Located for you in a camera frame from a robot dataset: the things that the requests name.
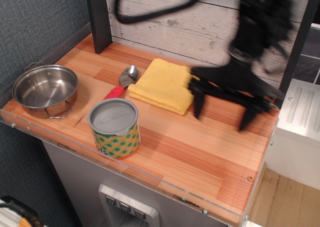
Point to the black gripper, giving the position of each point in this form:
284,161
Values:
234,82

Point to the white toy sink unit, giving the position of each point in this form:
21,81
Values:
294,149

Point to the stainless steel pot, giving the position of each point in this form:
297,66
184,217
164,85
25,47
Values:
46,90

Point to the grey toy fridge cabinet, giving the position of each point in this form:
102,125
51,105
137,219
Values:
83,181

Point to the dark right shelf post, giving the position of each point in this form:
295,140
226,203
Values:
302,33

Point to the dark shelf post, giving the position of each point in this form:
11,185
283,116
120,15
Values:
302,33
100,24

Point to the green orange patterned can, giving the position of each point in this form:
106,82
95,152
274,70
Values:
115,127

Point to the clear acrylic table edge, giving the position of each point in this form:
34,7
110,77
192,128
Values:
172,171

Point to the yellow folded cloth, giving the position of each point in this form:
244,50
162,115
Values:
164,85

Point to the silver dispenser panel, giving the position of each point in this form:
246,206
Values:
127,207

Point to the red handled metal spoon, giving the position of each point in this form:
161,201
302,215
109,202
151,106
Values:
128,76

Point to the dark left shelf post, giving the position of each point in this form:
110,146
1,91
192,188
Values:
100,24

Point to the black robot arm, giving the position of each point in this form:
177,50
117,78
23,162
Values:
262,24

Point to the orange black object corner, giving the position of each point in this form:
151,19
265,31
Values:
14,213

